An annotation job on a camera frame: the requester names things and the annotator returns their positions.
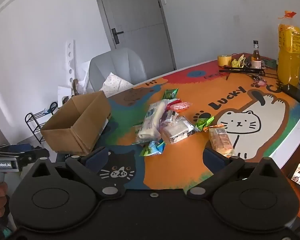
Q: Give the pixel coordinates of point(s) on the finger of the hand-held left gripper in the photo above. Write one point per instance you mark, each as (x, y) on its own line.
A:
(12, 148)
(33, 157)

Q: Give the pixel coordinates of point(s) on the blue green snack packet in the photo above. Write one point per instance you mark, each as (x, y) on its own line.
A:
(152, 148)

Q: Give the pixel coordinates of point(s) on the long white cake packet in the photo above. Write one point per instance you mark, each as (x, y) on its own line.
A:
(151, 120)

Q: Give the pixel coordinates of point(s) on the black shoe rack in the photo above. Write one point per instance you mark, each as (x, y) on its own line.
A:
(33, 125)

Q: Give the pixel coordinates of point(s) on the dark green snack packet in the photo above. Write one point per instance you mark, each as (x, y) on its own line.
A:
(170, 94)

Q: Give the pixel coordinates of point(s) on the lime green snack packet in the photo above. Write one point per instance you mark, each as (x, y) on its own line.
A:
(203, 123)

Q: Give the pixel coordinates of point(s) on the small glass bottle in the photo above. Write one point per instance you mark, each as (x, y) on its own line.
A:
(256, 58)

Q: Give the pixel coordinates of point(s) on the black box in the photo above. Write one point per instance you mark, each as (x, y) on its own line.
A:
(297, 95)

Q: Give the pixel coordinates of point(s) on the dark purple snack packet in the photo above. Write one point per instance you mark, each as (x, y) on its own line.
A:
(168, 117)

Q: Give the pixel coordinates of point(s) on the yellow toy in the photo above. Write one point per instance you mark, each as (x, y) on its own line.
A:
(237, 62)

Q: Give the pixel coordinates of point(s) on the red snack packet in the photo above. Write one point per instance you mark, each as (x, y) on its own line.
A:
(181, 105)

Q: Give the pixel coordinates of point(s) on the clear bread packet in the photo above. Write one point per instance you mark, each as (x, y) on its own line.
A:
(180, 130)

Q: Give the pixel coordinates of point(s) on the grey door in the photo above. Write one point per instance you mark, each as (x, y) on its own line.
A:
(135, 5)

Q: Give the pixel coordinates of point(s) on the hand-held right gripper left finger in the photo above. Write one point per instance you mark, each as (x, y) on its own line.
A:
(97, 158)

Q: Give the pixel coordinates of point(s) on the dotted white cushion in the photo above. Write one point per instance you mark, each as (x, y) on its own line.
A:
(115, 83)

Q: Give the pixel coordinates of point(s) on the grey chair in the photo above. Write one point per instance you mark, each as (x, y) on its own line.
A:
(117, 62)

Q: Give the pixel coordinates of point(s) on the orange bread packet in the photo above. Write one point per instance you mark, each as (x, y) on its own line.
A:
(220, 141)

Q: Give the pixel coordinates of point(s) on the white foam board with holes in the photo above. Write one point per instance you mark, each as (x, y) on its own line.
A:
(70, 65)

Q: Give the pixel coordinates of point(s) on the yellow tape roll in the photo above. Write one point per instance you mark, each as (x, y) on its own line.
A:
(224, 60)

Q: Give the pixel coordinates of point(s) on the brown cardboard box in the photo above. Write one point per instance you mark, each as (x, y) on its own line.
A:
(65, 135)

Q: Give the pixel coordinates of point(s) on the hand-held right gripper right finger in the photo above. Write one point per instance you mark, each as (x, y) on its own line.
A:
(213, 158)

